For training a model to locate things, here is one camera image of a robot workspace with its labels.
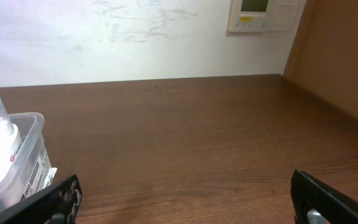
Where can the white wall thermostat panel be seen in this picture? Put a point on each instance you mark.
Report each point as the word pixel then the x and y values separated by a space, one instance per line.
pixel 262 15

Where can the brown wooden side panel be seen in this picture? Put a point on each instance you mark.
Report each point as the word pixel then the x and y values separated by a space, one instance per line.
pixel 324 54

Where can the clear plastic container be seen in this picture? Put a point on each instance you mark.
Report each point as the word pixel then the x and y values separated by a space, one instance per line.
pixel 31 170

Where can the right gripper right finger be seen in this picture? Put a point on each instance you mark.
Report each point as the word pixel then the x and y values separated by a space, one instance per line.
pixel 317 202

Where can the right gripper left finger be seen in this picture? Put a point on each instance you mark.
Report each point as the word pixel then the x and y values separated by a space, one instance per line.
pixel 57 203

